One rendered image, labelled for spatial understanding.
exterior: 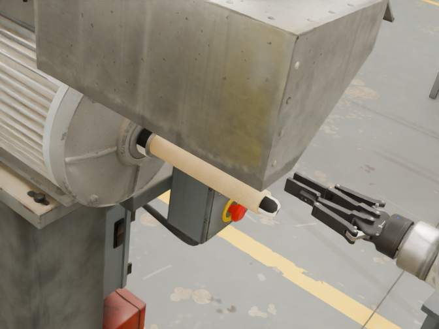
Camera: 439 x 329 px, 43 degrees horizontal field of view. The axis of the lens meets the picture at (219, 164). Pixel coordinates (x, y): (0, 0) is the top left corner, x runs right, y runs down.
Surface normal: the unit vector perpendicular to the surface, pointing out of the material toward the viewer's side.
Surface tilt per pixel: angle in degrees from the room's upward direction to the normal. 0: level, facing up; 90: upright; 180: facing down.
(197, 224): 90
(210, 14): 90
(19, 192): 0
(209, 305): 0
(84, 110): 73
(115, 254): 90
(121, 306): 0
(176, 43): 90
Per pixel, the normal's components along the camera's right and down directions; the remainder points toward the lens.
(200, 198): -0.61, 0.37
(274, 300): 0.14, -0.82
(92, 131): 0.70, 0.44
